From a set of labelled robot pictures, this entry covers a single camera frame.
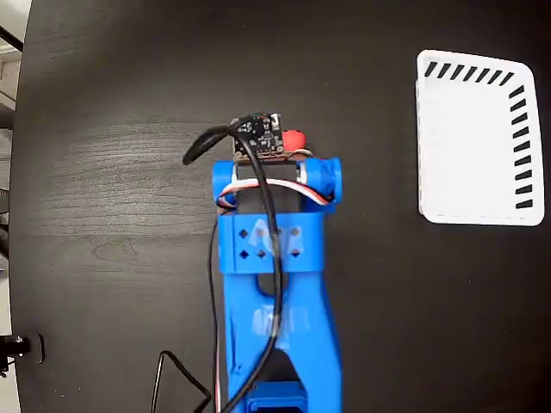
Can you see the red turtle toy gold shell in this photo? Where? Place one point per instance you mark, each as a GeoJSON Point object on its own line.
{"type": "Point", "coordinates": [295, 139]}

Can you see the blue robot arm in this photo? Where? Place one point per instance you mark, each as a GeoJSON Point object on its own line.
{"type": "Point", "coordinates": [275, 301]}

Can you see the white plastic basket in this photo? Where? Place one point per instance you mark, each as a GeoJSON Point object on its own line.
{"type": "Point", "coordinates": [469, 150]}

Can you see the black metal bar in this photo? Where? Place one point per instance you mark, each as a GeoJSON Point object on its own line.
{"type": "Point", "coordinates": [10, 38]}

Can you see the black table clamp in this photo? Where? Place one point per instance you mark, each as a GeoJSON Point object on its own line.
{"type": "Point", "coordinates": [30, 347]}

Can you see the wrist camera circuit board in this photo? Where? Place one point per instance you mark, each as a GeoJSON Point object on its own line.
{"type": "Point", "coordinates": [258, 135]}

